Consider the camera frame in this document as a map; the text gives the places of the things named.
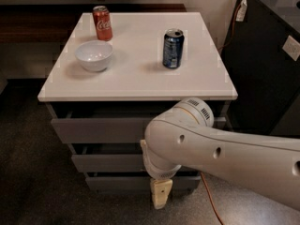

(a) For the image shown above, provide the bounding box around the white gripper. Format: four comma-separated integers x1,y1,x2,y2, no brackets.
140,140,181,209

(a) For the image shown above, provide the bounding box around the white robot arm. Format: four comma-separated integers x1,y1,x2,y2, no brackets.
141,97,300,210

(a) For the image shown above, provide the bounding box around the grey top drawer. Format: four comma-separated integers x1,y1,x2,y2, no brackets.
50,106,227,144

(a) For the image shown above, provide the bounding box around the white-top grey drawer cabinet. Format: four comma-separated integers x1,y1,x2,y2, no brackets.
37,11,238,195

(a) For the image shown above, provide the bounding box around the white bowl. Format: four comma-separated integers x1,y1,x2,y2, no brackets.
75,40,113,72

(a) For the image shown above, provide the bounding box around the blue soda can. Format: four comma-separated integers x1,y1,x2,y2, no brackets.
162,28,185,69

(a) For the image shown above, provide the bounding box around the black cabinet at right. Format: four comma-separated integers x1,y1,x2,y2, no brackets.
221,0,300,138

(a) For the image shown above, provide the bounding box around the red Coca-Cola can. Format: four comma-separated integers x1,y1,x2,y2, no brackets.
93,6,113,41

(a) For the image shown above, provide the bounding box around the dark wooden bench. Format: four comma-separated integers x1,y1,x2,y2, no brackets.
0,3,188,44

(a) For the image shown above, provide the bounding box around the white cable tag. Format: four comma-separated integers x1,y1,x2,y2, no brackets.
235,0,248,22

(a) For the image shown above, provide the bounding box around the white wall outlet plate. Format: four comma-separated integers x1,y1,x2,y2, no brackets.
282,36,300,61

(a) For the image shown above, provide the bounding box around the orange cable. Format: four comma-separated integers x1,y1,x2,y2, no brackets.
200,0,300,225

